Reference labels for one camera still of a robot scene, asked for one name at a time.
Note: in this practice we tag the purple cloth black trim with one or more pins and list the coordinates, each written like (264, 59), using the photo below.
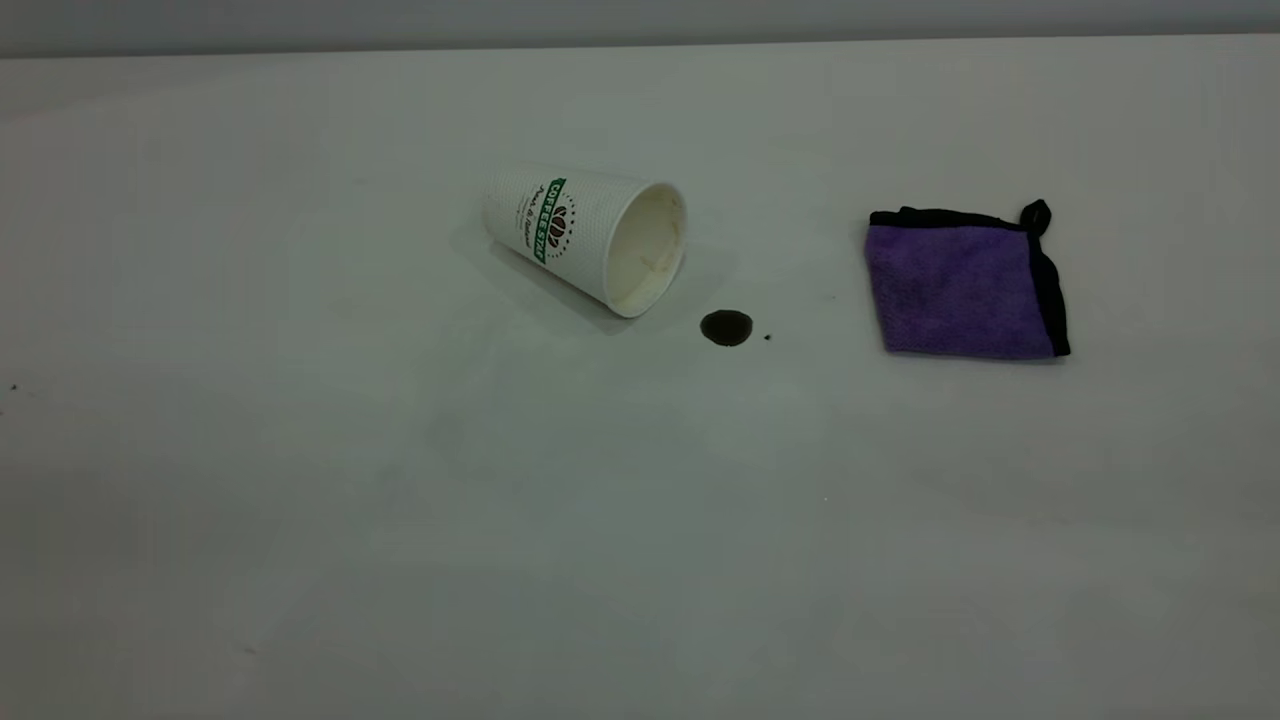
(950, 290)

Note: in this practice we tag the dark coffee spill stain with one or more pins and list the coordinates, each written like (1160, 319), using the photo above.
(726, 328)

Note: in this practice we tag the white paper cup green print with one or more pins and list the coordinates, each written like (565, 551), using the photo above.
(600, 235)

